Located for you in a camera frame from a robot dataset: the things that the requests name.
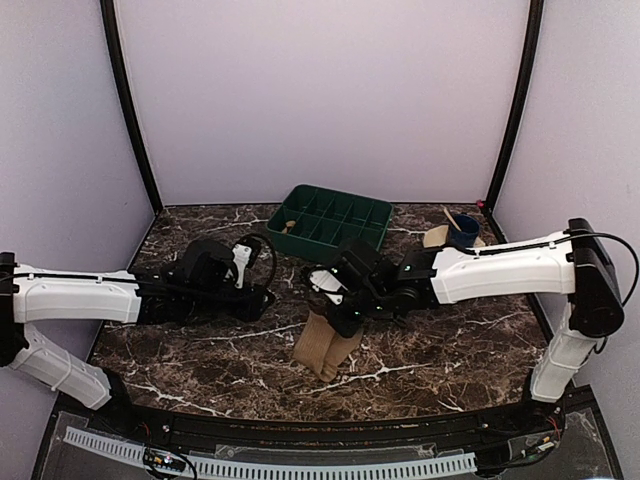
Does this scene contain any black right frame post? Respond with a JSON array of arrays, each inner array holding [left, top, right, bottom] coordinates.
[[483, 0, 545, 215]]

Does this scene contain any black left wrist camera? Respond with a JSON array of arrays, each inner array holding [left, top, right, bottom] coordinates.
[[178, 239, 261, 293]]

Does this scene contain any black left frame post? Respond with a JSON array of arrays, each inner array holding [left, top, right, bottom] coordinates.
[[99, 0, 164, 216]]

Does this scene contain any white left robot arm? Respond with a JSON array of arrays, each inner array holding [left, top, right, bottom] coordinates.
[[1, 244, 274, 436]]

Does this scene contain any brown argyle sock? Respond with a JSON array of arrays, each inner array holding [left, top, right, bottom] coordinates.
[[282, 220, 296, 234]]

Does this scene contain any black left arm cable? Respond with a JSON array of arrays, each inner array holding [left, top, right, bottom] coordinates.
[[149, 232, 279, 301]]

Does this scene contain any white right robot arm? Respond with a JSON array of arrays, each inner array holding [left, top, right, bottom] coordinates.
[[308, 218, 631, 434]]

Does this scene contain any cream floral plate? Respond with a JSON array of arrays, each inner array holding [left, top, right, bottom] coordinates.
[[422, 224, 486, 249]]

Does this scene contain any black frame post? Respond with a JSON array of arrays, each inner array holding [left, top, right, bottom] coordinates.
[[99, 0, 164, 216], [483, 0, 545, 215]]

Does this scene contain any tan brown sock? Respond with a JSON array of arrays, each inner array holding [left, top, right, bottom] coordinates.
[[292, 310, 363, 383]]

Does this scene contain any wooden spoon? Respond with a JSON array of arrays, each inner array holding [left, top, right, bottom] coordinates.
[[443, 207, 462, 231]]

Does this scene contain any white slotted cable duct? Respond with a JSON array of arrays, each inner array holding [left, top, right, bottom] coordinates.
[[63, 427, 477, 480]]

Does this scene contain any green compartment tray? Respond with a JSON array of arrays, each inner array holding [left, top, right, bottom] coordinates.
[[267, 184, 393, 263]]

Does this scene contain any small circuit board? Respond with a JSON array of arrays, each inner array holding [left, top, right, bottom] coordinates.
[[142, 448, 187, 474]]

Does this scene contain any black front table rail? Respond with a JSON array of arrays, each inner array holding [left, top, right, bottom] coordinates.
[[133, 404, 554, 449]]

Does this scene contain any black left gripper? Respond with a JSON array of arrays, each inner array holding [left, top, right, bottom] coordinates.
[[186, 279, 274, 322]]

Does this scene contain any dark blue mug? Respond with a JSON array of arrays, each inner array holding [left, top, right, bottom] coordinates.
[[448, 214, 480, 248]]

